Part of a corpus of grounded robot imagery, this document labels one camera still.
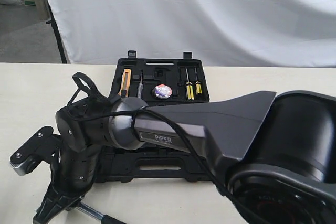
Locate black electrical tape roll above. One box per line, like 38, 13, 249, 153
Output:
152, 84, 173, 99

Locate large yellow black screwdriver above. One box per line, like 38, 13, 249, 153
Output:
185, 68, 195, 100

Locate claw hammer black grip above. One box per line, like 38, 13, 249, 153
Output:
76, 201, 119, 224

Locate black backdrop stand pole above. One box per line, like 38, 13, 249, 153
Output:
35, 0, 69, 64

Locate white backdrop cloth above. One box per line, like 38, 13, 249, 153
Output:
48, 0, 335, 67

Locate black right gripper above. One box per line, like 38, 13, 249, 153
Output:
33, 144, 101, 224

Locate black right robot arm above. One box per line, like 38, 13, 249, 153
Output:
33, 91, 335, 223

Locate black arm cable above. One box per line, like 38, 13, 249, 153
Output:
65, 71, 253, 224

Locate small yellow black screwdriver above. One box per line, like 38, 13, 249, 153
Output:
194, 67, 202, 95

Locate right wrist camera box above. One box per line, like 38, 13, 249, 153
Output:
9, 126, 62, 176

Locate black plastic tool case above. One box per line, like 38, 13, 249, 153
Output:
96, 50, 209, 183

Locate clear test pen screwdriver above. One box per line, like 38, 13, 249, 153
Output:
137, 70, 143, 98

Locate orange utility knife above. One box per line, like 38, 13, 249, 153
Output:
118, 68, 132, 98

